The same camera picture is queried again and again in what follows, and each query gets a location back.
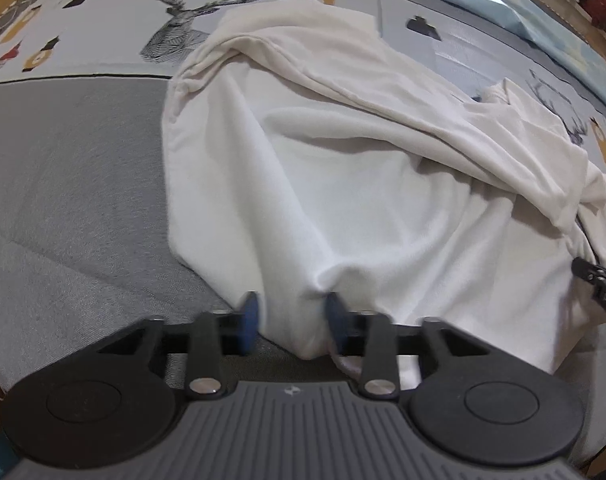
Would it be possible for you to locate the white long-sleeve shirt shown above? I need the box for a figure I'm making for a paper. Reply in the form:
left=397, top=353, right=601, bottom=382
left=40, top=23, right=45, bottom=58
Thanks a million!
left=160, top=0, right=606, bottom=466

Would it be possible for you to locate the printed deer bed sheet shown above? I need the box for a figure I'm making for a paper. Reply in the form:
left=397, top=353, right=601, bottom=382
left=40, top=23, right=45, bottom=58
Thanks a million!
left=0, top=0, right=606, bottom=172

